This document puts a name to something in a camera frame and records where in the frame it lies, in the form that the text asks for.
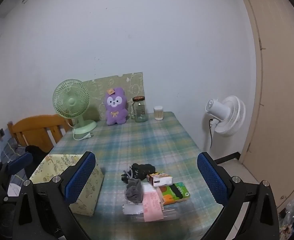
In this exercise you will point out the wooden chair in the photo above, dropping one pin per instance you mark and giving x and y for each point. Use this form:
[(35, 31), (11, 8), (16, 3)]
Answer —
[(37, 127)]

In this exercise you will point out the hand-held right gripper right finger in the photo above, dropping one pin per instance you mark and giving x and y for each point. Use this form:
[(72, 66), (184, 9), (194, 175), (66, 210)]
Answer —
[(212, 180)]

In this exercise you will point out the grey sock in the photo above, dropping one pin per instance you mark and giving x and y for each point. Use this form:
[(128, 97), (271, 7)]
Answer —
[(133, 192)]

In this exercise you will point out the cotton swab container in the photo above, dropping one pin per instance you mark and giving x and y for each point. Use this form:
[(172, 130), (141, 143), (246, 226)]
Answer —
[(158, 113)]

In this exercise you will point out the green desk fan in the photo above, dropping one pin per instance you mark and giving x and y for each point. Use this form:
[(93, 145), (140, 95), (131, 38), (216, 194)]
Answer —
[(72, 101)]

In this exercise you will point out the black clothing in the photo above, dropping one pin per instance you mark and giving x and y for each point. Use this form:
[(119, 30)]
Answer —
[(38, 155)]

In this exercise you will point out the patterned storage box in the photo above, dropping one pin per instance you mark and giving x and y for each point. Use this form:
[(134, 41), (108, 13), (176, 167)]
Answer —
[(92, 192)]

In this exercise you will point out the white standing fan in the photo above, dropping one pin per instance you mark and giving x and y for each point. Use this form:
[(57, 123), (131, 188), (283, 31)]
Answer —
[(233, 116)]

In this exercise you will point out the glass jar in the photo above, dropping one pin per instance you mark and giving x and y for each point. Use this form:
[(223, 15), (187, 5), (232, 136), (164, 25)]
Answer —
[(140, 111)]

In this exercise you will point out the black cloth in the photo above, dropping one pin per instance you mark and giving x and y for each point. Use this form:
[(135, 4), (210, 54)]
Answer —
[(142, 170)]

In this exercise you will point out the green orange tissue pack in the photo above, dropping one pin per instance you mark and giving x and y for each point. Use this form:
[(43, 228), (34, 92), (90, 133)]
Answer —
[(184, 193)]

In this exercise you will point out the beige door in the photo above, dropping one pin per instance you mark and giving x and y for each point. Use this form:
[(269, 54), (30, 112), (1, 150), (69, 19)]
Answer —
[(279, 105)]

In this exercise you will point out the snack packet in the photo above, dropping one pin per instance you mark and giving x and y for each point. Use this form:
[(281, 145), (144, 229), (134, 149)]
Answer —
[(162, 180)]

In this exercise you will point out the clear plastic bag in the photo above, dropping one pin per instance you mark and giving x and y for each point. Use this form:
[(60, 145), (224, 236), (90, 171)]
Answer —
[(170, 211)]

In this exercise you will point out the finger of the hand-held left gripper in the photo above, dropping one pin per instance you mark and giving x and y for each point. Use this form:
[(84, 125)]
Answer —
[(19, 163)]

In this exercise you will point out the green patterned board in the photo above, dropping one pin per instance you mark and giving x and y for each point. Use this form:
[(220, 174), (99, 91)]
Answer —
[(127, 85)]

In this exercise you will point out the purple plush toy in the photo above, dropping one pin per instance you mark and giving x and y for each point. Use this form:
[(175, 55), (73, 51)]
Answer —
[(115, 115)]

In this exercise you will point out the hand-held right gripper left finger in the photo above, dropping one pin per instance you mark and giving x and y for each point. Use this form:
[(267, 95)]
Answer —
[(80, 177)]

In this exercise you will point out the pink paper sheet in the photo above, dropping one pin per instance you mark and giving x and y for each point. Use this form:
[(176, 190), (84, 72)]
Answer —
[(152, 205)]

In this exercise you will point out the blue plaid bedding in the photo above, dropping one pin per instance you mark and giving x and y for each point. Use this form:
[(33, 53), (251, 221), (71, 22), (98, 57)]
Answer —
[(12, 150)]

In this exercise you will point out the plastic bag pile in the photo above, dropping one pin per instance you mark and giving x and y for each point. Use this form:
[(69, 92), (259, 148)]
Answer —
[(293, 215)]

